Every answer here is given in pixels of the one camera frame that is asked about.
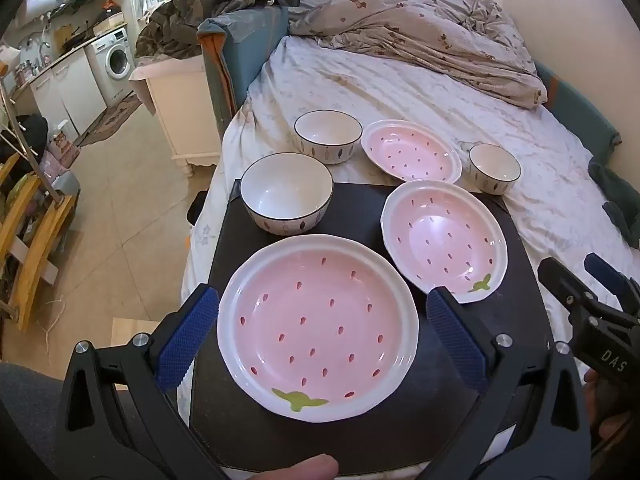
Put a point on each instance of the medium white fish-print bowl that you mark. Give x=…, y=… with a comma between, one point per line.
x=327, y=132

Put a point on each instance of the printed carton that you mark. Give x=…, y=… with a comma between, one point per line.
x=62, y=142

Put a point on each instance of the white kitchen cabinet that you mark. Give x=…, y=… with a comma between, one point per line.
x=75, y=90

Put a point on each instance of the cardboard box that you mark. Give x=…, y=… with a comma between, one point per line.
x=107, y=22

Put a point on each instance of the camouflage cloth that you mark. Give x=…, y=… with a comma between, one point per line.
x=200, y=15

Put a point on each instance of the large white fish-print bowl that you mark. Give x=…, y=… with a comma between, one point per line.
x=285, y=195

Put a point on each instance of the black leather mat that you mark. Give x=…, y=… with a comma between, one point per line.
x=360, y=210

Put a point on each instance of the metal pole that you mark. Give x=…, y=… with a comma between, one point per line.
x=30, y=155

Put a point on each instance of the teal upholstered bed frame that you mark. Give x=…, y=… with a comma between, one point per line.
x=250, y=60

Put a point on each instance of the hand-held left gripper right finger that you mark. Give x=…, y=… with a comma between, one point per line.
x=457, y=340

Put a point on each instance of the beige printed quilt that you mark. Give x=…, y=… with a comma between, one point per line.
x=425, y=35

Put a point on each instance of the white washing machine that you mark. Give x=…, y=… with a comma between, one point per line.
x=116, y=60

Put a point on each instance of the person's right hand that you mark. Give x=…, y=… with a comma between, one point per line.
x=607, y=417

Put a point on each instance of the white bedside cabinet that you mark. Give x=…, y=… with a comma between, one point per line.
x=185, y=115

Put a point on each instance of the black cloth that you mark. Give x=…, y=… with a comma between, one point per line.
x=196, y=207

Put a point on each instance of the dark green cloth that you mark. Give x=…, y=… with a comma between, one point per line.
x=615, y=195

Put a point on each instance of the person's left hand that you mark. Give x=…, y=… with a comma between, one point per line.
x=300, y=467

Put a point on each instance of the pink strawberry plate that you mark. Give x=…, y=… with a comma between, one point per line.
x=320, y=330
x=445, y=240
x=407, y=152

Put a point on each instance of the yellow wooden rack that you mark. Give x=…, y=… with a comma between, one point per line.
x=35, y=250

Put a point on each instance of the black bag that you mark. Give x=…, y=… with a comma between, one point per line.
x=32, y=132

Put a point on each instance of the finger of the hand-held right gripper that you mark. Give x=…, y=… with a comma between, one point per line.
x=607, y=272
x=565, y=282

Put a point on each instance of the brown patterned rug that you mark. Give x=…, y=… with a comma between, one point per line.
x=112, y=117

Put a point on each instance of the grey trouser leg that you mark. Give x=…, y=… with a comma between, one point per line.
x=30, y=410

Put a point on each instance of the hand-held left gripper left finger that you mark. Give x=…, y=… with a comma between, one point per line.
x=187, y=340

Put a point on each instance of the small white fish-print bowl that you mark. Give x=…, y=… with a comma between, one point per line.
x=495, y=165

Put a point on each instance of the light wooden board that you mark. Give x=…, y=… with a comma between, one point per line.
x=130, y=330

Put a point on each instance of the grey bin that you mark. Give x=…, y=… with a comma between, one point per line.
x=65, y=182

